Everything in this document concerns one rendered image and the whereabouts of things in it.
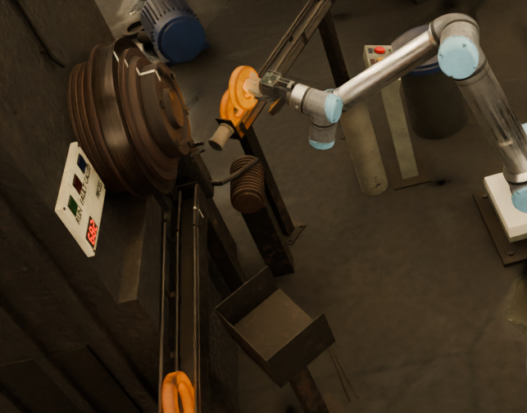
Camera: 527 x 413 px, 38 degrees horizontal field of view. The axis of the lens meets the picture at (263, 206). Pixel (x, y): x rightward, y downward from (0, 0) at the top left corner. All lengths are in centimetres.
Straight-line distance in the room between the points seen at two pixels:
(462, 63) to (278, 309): 91
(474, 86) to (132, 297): 120
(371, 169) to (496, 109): 89
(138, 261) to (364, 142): 127
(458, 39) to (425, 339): 109
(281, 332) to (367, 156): 117
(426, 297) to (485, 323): 25
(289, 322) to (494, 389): 80
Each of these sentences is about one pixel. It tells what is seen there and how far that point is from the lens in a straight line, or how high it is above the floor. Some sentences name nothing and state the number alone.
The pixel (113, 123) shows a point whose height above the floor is 125.
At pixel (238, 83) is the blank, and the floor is 88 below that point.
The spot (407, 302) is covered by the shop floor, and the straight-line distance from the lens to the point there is 296.
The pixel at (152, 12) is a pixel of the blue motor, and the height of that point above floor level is 32.
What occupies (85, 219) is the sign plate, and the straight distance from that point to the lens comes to 204.
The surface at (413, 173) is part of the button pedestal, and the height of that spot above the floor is 3.
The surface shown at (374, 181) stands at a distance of 330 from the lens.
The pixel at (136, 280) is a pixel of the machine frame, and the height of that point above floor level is 87.
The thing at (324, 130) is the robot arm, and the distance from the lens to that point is 264.
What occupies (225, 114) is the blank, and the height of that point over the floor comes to 74.
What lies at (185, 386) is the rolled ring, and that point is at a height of 68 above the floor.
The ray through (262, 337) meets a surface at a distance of 225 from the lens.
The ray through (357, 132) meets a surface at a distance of 311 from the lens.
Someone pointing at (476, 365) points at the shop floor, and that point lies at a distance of 277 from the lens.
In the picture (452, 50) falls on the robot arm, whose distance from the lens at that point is 237.
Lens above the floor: 235
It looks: 42 degrees down
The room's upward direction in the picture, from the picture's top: 24 degrees counter-clockwise
